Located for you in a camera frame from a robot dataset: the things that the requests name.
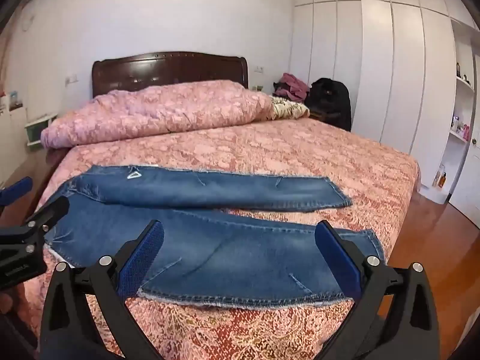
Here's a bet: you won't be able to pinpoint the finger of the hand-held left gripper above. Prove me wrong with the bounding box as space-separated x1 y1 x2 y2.
23 196 71 233
0 176 34 208

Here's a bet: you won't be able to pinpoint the white door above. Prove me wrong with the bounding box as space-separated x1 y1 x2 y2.
449 120 480 229

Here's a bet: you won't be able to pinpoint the pink crumpled garment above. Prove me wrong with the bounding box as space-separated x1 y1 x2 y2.
273 73 311 103

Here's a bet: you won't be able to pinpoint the white bedside shelf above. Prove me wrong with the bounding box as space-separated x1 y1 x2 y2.
24 113 58 147

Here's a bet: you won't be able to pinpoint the white wardrobe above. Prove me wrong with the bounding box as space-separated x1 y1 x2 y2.
289 0 456 192

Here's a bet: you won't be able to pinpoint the black bag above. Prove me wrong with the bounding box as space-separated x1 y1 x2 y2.
305 77 352 132

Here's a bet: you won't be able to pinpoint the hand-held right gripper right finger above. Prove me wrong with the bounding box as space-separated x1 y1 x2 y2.
314 220 440 360

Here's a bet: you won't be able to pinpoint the pink patterned bedspread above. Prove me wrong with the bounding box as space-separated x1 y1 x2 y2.
22 118 421 360

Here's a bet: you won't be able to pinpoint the dark wooden bed headboard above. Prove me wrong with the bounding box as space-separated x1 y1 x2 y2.
92 51 249 98

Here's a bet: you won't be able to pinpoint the blue denim pants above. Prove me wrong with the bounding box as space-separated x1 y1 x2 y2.
44 164 387 306

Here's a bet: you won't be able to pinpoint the cream patterned pillow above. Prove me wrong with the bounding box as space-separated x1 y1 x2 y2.
271 96 311 121

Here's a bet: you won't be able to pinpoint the white open shelf unit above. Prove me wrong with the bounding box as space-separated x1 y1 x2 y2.
431 19 480 204

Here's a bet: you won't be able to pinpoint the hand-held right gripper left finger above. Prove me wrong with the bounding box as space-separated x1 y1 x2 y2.
39 220 165 360

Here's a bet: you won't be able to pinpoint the pink floral quilt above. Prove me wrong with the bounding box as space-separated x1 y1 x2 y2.
40 80 280 149

